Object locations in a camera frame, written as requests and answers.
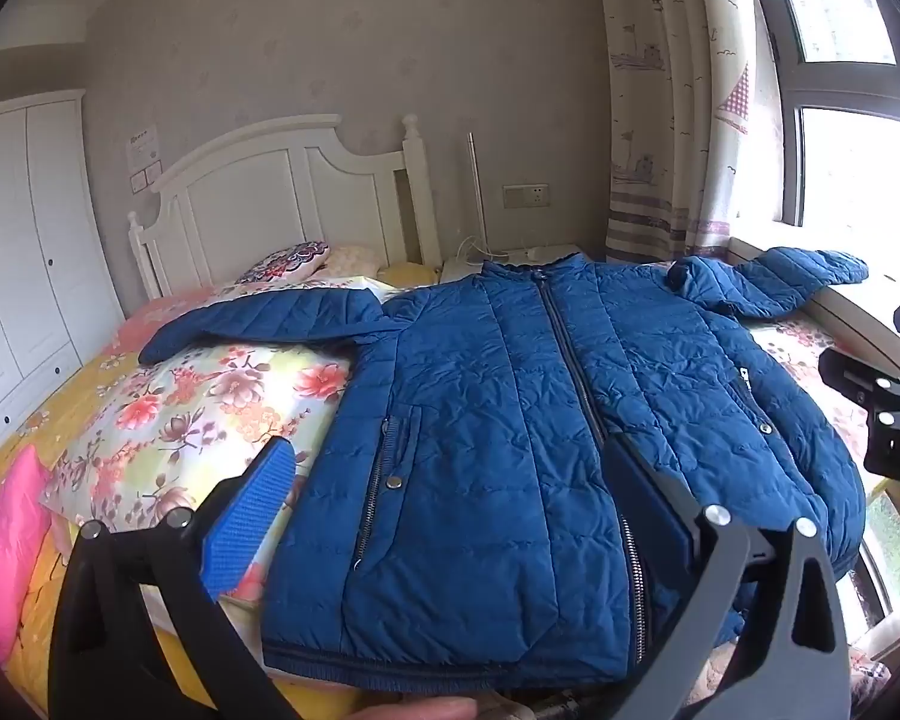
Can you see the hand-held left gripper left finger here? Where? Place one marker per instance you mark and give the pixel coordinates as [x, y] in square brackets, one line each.
[255, 510]

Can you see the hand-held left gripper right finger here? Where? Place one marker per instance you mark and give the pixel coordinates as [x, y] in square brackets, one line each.
[649, 502]

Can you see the blue quilted puffer jacket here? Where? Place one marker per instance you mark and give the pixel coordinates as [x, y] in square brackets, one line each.
[495, 390]

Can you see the person's left hand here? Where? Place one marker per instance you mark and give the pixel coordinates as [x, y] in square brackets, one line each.
[420, 711]

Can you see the beige window sill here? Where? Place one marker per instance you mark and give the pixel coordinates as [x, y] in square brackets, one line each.
[855, 307]

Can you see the bed with floral sheet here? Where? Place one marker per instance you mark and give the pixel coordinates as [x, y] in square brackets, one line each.
[195, 405]

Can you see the window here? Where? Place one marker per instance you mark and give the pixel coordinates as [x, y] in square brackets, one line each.
[855, 165]

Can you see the yellow and pink bed sheet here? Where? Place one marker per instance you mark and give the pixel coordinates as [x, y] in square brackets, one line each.
[60, 405]

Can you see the patterned decorative pillow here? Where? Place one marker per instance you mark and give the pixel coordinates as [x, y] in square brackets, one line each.
[285, 261]

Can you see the pale pink pillow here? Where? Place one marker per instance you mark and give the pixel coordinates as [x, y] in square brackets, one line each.
[352, 259]

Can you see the yellow pillow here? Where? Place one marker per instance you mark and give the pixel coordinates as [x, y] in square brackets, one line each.
[409, 274]

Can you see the white nightstand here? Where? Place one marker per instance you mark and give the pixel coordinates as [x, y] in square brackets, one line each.
[461, 270]

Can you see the white wooden headboard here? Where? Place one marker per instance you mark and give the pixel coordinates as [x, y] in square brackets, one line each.
[270, 187]

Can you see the printed patchwork curtain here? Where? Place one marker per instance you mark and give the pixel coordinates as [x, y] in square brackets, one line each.
[660, 90]

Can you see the metal pole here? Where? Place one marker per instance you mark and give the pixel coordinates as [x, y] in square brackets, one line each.
[478, 195]

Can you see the white wardrobe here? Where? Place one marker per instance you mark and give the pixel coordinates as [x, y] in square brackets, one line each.
[22, 240]

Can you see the white paper notice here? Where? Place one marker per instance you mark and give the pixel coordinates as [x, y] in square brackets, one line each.
[142, 146]

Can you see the beige wall socket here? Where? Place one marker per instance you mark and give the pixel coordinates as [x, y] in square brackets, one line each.
[526, 196]

